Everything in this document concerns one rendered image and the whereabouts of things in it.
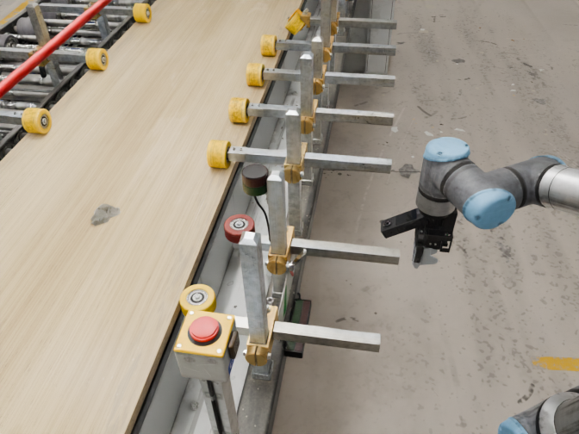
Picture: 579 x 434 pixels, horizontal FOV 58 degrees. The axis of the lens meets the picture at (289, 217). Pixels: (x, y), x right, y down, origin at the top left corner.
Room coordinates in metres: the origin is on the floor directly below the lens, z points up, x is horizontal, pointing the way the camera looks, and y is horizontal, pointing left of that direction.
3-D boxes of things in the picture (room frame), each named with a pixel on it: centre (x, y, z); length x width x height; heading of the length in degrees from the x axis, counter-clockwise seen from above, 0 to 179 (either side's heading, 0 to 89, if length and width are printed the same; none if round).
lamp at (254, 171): (0.95, 0.07, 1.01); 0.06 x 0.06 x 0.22; 79
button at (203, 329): (0.44, 0.12, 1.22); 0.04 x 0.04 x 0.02
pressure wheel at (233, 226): (1.00, 0.13, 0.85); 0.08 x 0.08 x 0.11
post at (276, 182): (0.94, 0.03, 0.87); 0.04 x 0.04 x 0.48; 79
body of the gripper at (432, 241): (0.91, -0.34, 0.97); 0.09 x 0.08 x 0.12; 79
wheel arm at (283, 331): (0.72, 0.02, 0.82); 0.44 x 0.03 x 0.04; 79
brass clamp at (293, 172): (1.21, -0.02, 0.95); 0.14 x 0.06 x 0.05; 169
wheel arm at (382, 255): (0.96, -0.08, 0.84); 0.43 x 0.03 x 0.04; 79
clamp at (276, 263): (0.96, 0.03, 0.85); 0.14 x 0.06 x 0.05; 169
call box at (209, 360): (0.44, 0.12, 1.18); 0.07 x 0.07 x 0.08; 79
